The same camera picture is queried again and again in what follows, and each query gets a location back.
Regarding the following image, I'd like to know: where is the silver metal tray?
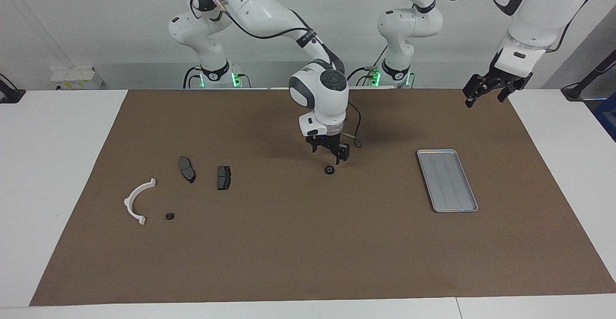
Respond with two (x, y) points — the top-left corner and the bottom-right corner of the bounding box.
(416, 149), (479, 213)

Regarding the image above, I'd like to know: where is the white power strip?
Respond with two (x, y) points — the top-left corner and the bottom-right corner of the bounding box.
(50, 66), (103, 90)

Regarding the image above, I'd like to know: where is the black base cable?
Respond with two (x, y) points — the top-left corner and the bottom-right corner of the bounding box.
(346, 45), (389, 88)
(182, 66), (203, 89)

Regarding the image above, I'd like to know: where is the rectangular dark brake pad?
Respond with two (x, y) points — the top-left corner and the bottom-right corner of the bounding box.
(217, 165), (233, 191)

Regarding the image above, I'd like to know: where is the blue box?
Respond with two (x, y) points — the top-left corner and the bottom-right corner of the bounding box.
(594, 92), (616, 142)

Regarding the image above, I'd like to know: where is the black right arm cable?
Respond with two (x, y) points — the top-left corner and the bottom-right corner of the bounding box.
(189, 0), (362, 149)

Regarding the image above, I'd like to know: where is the long curved dark brake pad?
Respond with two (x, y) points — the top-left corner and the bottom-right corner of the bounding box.
(179, 156), (197, 184)

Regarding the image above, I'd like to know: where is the white curved plastic bracket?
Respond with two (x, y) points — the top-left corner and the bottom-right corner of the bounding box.
(123, 178), (157, 226)

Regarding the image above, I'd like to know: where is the black clamp mount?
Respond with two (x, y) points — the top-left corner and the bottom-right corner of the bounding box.
(0, 73), (26, 104)

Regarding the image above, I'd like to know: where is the brown table mat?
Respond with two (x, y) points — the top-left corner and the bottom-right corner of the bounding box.
(30, 88), (616, 306)

